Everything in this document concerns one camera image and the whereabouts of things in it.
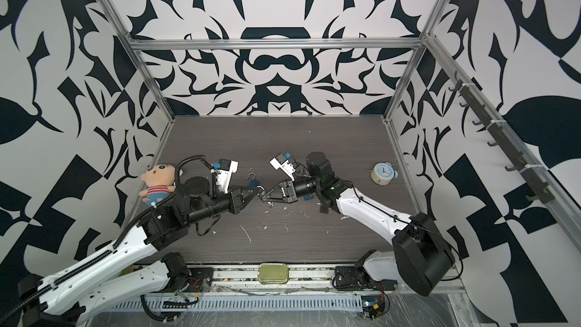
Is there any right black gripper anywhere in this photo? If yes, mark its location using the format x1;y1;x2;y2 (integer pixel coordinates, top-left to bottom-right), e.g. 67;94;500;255
265;176;325;204

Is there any blue padlock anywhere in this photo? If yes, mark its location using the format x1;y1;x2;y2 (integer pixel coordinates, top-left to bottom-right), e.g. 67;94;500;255
247;173;260;188

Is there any black padlock front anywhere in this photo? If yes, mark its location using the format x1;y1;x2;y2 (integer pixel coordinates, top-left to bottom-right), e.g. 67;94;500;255
257;190;268;203

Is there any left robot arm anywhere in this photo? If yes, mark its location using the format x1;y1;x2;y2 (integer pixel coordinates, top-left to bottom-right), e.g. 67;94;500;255
1;155;260;326

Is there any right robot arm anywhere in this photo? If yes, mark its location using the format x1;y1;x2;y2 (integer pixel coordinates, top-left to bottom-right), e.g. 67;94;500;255
260;151;455;297

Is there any gold metal tin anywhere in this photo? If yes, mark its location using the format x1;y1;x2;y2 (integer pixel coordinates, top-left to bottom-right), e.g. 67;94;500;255
257;263;290;285

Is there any plush doll striped shirt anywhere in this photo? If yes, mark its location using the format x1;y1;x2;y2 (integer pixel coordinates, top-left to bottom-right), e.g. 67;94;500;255
139;163;176;207

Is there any cream blue alarm clock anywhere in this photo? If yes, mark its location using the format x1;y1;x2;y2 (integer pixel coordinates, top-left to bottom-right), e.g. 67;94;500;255
370;162;399;186

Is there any small electronics board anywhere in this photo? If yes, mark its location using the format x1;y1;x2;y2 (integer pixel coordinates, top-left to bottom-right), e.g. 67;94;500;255
362;294;391;320

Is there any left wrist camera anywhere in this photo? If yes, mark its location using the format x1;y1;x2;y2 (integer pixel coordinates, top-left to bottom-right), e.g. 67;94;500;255
213;159;238;194

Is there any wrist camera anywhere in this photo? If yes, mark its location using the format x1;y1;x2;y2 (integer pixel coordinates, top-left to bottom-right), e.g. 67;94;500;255
269;153;297;181
213;159;238;194

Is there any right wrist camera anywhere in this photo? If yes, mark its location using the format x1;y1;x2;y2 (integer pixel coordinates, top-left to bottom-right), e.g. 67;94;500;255
269;153;297;181

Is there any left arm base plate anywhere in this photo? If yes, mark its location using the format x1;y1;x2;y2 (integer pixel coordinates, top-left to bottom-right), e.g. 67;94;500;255
181;266;214;293

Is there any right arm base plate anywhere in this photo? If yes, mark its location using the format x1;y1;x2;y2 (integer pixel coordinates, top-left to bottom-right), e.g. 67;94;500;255
331;266;398;292

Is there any white slotted cable duct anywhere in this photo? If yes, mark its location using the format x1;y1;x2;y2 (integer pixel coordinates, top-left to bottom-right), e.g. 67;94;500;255
99;296;364;313

